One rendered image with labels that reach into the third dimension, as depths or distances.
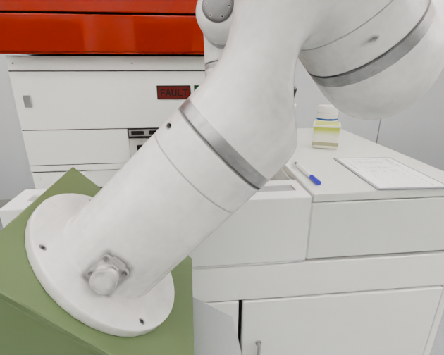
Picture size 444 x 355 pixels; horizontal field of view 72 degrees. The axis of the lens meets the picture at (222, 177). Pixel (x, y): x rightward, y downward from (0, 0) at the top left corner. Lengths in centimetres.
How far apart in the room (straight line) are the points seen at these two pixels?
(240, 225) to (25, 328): 38
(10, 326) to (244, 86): 27
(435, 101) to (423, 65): 310
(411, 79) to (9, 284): 38
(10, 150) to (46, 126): 184
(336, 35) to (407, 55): 7
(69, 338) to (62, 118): 98
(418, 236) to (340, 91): 48
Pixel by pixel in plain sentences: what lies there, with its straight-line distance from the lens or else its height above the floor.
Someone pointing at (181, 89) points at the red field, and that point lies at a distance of 113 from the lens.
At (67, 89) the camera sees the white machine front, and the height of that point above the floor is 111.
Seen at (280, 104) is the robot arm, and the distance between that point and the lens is 26.
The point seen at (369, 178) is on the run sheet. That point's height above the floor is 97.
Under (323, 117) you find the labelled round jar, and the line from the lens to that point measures 111.
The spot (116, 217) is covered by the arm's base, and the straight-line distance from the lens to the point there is 31.
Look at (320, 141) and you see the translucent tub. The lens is 92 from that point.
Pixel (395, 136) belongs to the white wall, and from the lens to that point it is 328.
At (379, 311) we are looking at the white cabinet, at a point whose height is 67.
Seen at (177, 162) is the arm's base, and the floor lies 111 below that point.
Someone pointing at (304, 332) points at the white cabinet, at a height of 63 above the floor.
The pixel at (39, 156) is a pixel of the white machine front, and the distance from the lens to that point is 129.
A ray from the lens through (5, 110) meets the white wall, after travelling 300.
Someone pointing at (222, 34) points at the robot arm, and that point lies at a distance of 50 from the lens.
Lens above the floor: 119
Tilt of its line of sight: 20 degrees down
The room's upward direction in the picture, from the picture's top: straight up
